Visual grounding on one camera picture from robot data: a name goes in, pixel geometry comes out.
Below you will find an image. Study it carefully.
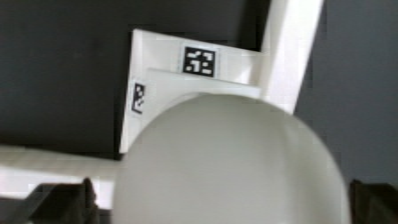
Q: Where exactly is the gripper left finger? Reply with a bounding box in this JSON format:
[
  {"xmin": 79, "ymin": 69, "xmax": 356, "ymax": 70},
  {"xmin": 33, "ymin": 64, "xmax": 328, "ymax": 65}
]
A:
[{"xmin": 0, "ymin": 178, "xmax": 113, "ymax": 224}]

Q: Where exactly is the white front wall bar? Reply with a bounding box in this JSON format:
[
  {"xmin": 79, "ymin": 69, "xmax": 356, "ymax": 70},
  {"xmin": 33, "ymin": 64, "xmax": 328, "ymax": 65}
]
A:
[{"xmin": 0, "ymin": 145, "xmax": 120, "ymax": 209}]

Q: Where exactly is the white lamp base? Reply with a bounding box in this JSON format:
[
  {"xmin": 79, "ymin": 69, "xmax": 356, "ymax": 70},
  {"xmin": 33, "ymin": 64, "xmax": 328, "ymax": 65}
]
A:
[{"xmin": 120, "ymin": 29, "xmax": 262, "ymax": 153}]

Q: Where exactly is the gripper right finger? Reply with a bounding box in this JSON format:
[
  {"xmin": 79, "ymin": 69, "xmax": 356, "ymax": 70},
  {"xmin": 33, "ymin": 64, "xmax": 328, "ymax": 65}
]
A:
[{"xmin": 351, "ymin": 180, "xmax": 398, "ymax": 224}]

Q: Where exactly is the white lamp bulb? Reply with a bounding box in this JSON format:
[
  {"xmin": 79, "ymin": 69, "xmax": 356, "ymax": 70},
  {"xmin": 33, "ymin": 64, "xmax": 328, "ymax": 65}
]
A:
[{"xmin": 113, "ymin": 95, "xmax": 351, "ymax": 224}]

